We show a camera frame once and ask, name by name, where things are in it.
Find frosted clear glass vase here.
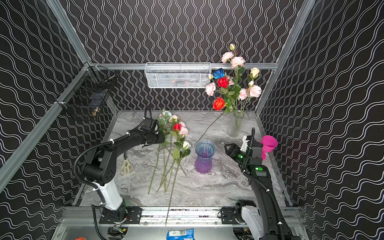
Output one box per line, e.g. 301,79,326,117
227,111,244,138

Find purple blue glass vase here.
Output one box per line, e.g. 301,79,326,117
195,141,216,174

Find red rose stem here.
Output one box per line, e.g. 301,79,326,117
194,96,226,145
217,76,238,113

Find white rose flower stem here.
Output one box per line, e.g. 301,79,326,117
166,141,191,224

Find blue rose flower stem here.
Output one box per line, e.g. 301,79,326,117
212,68,226,80

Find cream rose flower stem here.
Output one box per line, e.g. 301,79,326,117
250,68,260,79

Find pink peony flower stem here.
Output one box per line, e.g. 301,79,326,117
221,44,246,83

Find white peony flower stem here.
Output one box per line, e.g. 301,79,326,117
158,110,173,142

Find orange yellow rose stem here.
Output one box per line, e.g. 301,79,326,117
148,145,163,195

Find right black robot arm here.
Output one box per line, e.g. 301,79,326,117
225,128,300,240

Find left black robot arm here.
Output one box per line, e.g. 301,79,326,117
73,107,165,224

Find magenta plastic goblet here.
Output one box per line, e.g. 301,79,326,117
261,135,278,161

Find red roses bunch stem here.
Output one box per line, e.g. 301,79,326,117
159,114,189,193

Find blue snack packet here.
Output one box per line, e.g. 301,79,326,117
167,229,195,240

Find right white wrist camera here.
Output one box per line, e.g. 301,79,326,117
241,136,251,152

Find beige handled scissors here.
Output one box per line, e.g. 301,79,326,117
120,153,135,177

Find white wire mesh basket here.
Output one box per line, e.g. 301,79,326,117
145,62,212,89

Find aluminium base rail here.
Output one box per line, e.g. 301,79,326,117
64,206,304,226

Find black wire basket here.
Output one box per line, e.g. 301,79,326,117
61,66,117,122

